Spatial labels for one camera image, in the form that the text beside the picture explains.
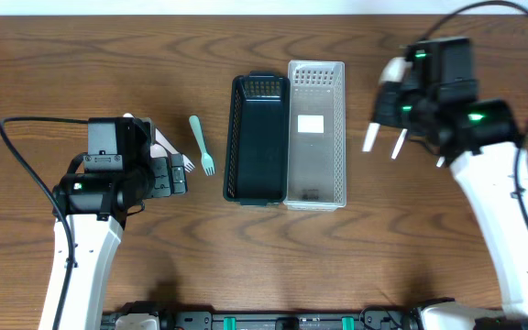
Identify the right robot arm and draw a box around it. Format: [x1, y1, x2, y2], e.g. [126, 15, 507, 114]
[363, 37, 528, 329]

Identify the left black cable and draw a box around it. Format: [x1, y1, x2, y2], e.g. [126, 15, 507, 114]
[0, 115, 90, 330]

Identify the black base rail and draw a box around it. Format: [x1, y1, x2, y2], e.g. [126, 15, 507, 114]
[100, 302, 421, 330]

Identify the black cable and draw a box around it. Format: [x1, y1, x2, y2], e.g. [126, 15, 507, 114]
[0, 115, 90, 330]
[417, 0, 528, 290]

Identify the mint green fork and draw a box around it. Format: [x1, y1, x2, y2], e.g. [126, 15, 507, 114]
[189, 115, 215, 176]

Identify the black plastic basket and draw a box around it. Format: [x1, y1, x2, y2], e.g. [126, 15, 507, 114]
[223, 71, 291, 206]

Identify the clear plastic basket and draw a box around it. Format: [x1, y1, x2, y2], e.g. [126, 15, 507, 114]
[284, 60, 347, 212]

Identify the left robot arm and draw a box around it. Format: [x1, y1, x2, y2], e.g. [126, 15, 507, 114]
[38, 116, 187, 329]

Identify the white spoon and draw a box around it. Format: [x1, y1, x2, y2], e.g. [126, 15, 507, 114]
[362, 122, 380, 152]
[390, 128, 408, 160]
[123, 113, 168, 159]

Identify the white spoon crossed top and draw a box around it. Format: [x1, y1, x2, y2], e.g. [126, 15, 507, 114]
[436, 157, 445, 168]

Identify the white fork middle left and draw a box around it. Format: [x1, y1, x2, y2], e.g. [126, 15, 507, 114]
[155, 128, 195, 172]

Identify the right black cable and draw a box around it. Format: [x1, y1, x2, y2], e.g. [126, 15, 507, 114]
[417, 0, 528, 290]

